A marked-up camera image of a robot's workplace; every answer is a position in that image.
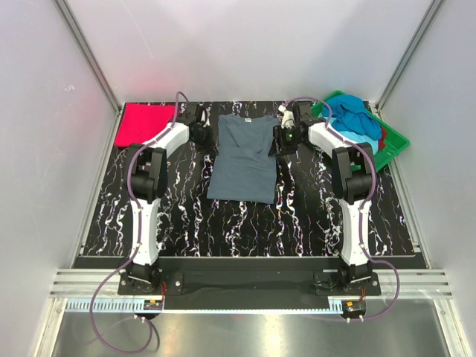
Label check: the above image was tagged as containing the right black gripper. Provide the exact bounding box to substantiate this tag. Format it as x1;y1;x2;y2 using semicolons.
268;126;304;158

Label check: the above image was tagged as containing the grey blue t shirt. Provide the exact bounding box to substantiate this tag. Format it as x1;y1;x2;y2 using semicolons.
207;114;279;204

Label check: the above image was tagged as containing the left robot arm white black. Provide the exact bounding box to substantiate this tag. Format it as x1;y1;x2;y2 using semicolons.
126;103;215;295

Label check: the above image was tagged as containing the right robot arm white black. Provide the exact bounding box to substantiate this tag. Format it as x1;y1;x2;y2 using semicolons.
269;101;376;295

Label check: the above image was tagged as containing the folded red t shirt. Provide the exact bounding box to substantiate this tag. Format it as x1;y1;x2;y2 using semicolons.
114;103;175;148

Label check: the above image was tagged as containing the dark blue t shirt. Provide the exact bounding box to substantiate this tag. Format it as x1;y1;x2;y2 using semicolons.
321;94;382;141

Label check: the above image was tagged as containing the light blue t shirt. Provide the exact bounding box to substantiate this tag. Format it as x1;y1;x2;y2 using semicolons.
334;129;379;155

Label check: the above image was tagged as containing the dark red t shirt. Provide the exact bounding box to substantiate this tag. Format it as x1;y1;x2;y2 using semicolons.
378;126;387;152

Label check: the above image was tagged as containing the green plastic bin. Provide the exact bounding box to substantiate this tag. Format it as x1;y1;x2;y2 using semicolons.
312;91;410;171

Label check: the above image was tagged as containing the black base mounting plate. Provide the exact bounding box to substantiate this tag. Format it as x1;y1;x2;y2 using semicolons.
118;257;382;297

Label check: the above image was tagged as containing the left small circuit board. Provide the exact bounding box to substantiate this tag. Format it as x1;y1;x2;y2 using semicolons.
144;299;164;310

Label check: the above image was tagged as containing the small circuit board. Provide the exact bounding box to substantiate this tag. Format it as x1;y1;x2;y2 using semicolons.
345;300;367;314
144;299;164;310

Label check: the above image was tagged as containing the right small circuit board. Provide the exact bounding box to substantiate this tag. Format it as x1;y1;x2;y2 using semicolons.
345;300;367;314

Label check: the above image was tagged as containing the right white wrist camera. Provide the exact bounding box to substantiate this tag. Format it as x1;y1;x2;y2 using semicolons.
277;105;295;129

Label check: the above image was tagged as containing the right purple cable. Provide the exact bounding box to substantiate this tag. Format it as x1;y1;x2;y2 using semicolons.
284;97;401;321

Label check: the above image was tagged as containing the purple cable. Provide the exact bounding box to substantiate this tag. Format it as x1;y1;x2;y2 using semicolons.
88;91;189;354
284;97;401;321

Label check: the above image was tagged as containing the aluminium frame rail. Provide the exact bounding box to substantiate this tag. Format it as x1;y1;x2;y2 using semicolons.
49;269;452;315

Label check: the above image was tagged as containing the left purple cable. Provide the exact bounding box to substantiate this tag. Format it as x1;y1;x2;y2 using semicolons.
88;91;189;354

